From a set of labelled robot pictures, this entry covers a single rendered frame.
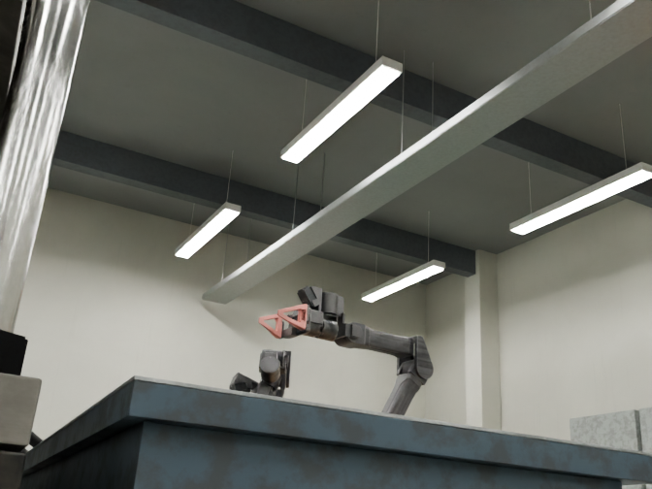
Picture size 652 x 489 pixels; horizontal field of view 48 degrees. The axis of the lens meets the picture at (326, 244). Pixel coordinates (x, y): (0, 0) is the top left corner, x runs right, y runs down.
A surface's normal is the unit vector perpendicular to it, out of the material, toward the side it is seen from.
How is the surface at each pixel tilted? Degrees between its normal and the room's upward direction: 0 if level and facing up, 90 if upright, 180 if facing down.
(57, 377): 90
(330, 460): 90
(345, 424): 90
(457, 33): 180
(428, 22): 180
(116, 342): 90
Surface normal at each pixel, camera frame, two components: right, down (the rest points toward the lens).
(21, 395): 0.45, -0.31
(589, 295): -0.87, -0.23
